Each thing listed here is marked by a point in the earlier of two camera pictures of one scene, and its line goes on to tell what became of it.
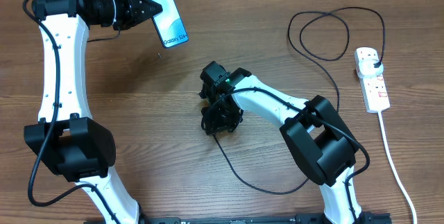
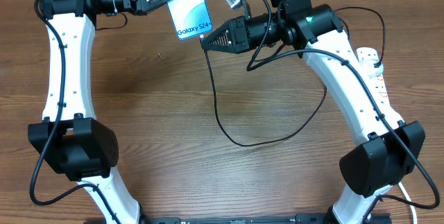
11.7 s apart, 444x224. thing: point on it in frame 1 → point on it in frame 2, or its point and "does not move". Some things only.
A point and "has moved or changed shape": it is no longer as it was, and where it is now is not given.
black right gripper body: (224, 118) → (243, 37)
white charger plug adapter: (366, 67) does not move
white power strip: (373, 88) does not move
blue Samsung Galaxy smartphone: (168, 22) → (189, 11)
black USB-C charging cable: (326, 13) has moved or changed shape
